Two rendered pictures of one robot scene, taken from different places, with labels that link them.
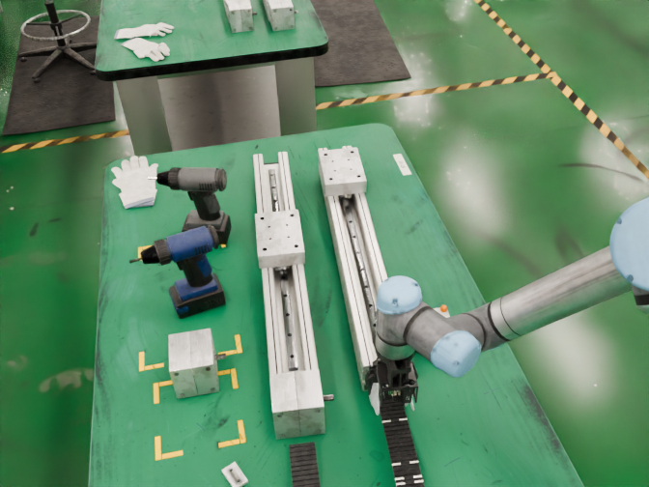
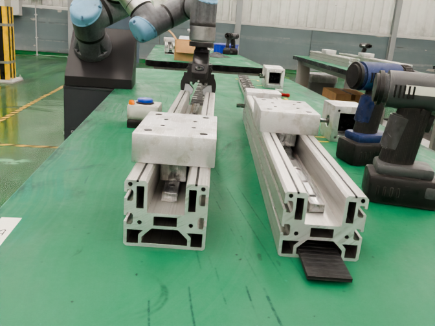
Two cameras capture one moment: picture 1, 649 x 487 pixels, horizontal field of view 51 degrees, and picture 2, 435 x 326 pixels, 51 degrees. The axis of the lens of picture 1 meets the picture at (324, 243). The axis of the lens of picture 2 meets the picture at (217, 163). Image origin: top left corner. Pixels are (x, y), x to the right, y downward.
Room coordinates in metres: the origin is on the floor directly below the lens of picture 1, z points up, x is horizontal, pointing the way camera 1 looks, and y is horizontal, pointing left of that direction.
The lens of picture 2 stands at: (2.16, 0.05, 1.04)
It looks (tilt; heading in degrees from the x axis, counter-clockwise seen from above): 16 degrees down; 184
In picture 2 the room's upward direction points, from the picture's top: 5 degrees clockwise
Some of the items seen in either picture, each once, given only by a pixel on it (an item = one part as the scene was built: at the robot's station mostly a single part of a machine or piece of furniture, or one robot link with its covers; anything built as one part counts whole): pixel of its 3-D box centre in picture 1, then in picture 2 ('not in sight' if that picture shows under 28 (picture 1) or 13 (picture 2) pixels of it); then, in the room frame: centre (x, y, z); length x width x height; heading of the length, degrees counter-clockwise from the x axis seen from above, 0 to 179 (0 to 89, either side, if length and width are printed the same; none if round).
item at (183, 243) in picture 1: (180, 273); (384, 113); (1.12, 0.34, 0.89); 0.20 x 0.08 x 0.22; 113
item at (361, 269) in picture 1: (355, 248); (187, 138); (1.26, -0.08, 0.82); 0.80 x 0.10 x 0.09; 6
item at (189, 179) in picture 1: (190, 203); (427, 141); (1.38, 0.34, 0.89); 0.20 x 0.08 x 0.22; 84
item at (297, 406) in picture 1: (303, 403); (257, 106); (0.80, 0.06, 0.83); 0.12 x 0.09 x 0.10; 96
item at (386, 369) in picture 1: (395, 369); (200, 63); (0.79, -0.12, 0.94); 0.09 x 0.08 x 0.12; 5
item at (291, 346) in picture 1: (281, 256); (279, 145); (1.24, 0.11, 0.82); 0.80 x 0.10 x 0.09; 6
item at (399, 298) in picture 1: (399, 310); (203, 6); (0.79, -0.13, 1.10); 0.09 x 0.08 x 0.11; 41
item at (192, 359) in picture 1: (199, 362); (338, 120); (0.91, 0.28, 0.83); 0.11 x 0.10 x 0.10; 99
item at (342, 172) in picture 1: (342, 175); (178, 145); (1.51, -0.06, 0.87); 0.16 x 0.11 x 0.07; 6
